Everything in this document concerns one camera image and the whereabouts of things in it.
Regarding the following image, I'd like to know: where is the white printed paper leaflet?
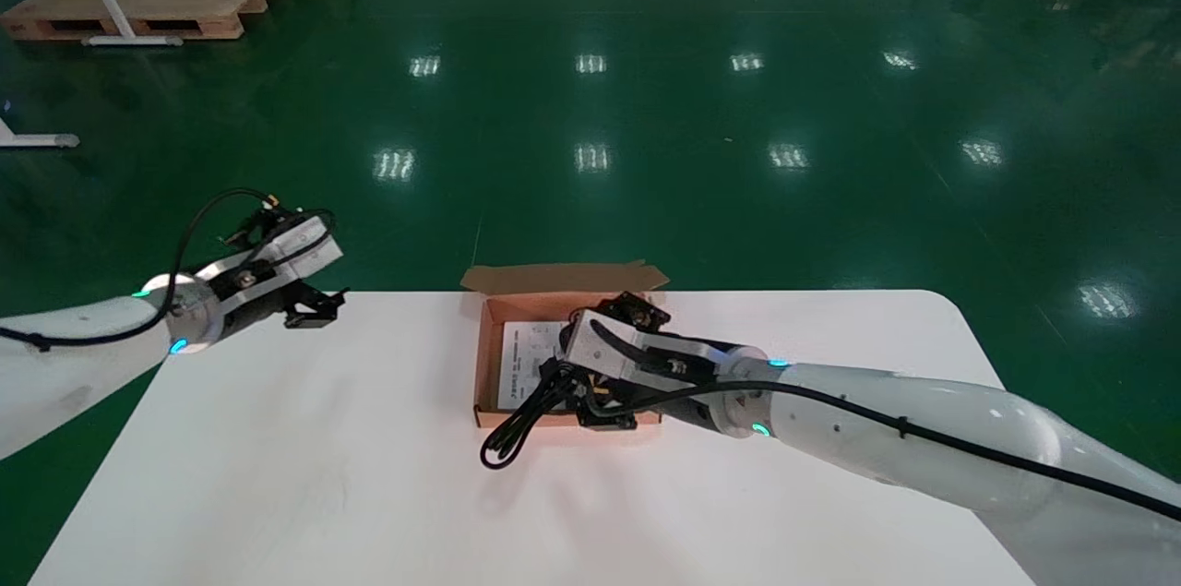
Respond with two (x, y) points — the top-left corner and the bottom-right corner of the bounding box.
(496, 320), (578, 412)

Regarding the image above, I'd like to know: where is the black wired computer mouse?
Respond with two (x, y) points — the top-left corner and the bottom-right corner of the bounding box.
(480, 357), (591, 471)

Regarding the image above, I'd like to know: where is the brown cardboard storage box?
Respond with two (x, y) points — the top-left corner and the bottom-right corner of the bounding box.
(459, 261), (672, 430)

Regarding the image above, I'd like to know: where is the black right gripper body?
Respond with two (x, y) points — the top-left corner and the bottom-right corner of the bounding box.
(590, 374), (739, 425)

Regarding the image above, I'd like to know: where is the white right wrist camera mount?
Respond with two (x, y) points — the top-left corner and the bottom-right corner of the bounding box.
(565, 309), (730, 384)

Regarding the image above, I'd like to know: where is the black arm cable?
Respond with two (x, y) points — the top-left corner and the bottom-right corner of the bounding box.
(0, 189), (333, 352)
(590, 318), (1181, 522)

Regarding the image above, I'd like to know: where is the white table foot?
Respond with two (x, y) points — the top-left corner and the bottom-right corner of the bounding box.
(0, 120), (79, 149)

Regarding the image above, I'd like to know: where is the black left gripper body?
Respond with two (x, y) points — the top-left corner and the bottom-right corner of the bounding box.
(220, 277), (301, 333)

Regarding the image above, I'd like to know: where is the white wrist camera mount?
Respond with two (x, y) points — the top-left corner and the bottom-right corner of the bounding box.
(565, 309), (730, 384)
(194, 215), (344, 301)

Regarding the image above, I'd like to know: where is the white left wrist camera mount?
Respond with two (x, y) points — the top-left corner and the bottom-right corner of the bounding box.
(194, 215), (344, 301)

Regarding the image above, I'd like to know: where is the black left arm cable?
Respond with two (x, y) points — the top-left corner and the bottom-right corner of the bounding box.
(0, 189), (333, 352)

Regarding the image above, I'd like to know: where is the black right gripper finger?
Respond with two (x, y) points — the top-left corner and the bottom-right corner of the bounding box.
(600, 291), (672, 333)
(579, 406), (638, 430)

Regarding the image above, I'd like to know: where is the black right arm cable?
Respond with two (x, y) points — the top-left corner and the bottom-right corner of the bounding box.
(590, 318), (1181, 522)

